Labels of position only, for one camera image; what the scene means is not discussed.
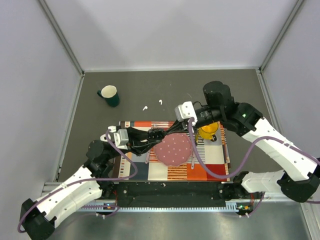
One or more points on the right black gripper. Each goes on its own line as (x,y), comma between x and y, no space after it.
(178,126)

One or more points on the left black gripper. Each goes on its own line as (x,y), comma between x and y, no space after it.
(135,145)

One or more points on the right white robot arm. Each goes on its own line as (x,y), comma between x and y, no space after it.
(300,175)

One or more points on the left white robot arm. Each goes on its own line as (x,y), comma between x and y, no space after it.
(39,218)

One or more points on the pink dotted plate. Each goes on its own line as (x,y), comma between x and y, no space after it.
(174,150)

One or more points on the yellow transparent mug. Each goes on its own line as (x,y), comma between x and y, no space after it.
(208,132)

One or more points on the colourful patchwork placemat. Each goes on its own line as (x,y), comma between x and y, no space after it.
(215,156)

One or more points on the dark green mug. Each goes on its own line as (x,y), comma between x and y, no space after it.
(110,94)

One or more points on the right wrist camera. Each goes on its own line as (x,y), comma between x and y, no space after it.
(186,108)

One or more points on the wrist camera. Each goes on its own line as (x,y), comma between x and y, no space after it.
(186,108)
(119,137)

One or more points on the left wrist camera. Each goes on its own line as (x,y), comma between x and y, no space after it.
(119,137)

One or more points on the pink handled fork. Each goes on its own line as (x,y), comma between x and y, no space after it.
(147,157)

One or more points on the pink handled knife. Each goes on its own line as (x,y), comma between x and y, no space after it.
(193,160)

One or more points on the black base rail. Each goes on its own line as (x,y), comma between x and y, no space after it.
(196,194)

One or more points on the right aluminium frame post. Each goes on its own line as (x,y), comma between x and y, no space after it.
(282,33)

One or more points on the aluminium frame post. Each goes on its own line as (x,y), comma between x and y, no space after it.
(282,33)
(60,36)

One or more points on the left aluminium frame post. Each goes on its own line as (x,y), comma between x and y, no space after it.
(60,36)

